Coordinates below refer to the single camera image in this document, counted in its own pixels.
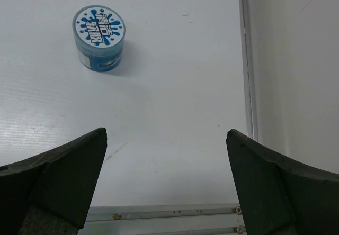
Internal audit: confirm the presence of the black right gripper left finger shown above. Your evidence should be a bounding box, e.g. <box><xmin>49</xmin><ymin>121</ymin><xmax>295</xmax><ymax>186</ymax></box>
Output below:
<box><xmin>1</xmin><ymin>128</ymin><xmax>107</xmax><ymax>234</ymax></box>

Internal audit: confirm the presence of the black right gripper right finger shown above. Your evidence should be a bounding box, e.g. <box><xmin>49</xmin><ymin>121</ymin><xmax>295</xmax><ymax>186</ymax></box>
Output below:
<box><xmin>226</xmin><ymin>129</ymin><xmax>338</xmax><ymax>234</ymax></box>

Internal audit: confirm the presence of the blue round jar right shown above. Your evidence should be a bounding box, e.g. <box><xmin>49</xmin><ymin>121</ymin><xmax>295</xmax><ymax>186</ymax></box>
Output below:
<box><xmin>72</xmin><ymin>5</ymin><xmax>126</xmax><ymax>72</ymax></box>

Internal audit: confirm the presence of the aluminium table frame rail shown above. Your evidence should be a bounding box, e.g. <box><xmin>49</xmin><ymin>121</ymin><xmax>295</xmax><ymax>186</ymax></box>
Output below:
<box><xmin>87</xmin><ymin>0</ymin><xmax>256</xmax><ymax>234</ymax></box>

